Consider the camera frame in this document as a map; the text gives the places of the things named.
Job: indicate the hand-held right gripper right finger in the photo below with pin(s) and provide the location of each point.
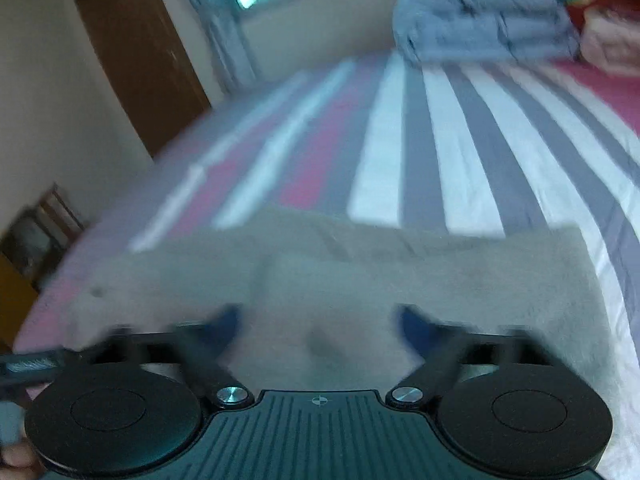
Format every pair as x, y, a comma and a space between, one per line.
412, 325

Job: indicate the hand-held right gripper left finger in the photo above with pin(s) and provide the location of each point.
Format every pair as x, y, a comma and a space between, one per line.
227, 325

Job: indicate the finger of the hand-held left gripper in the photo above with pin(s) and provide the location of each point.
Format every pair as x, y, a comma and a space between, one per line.
35, 366

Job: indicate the grey pants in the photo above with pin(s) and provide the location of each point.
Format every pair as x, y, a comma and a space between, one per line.
320, 285

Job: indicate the person's left hand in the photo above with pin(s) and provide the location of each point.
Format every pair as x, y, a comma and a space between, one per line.
17, 462

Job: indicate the yellow wooden cabinet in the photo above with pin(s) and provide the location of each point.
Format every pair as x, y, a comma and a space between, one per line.
20, 270

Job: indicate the wooden chair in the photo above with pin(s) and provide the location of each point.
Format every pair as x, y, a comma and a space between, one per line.
57, 215

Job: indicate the bed with striped sheet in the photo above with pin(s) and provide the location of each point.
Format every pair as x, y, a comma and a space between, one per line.
450, 150

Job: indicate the brown wooden door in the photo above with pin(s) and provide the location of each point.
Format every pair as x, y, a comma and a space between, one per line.
140, 60

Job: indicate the grey curtain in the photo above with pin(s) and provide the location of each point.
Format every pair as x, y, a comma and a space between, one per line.
225, 35

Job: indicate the folded light blue duvet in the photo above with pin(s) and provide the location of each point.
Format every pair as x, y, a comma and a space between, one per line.
480, 15

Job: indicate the folded pink blanket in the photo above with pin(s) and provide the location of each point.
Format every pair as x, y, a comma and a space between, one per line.
612, 45

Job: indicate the folded dark red cloth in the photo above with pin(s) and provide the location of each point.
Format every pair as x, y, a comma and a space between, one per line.
582, 14

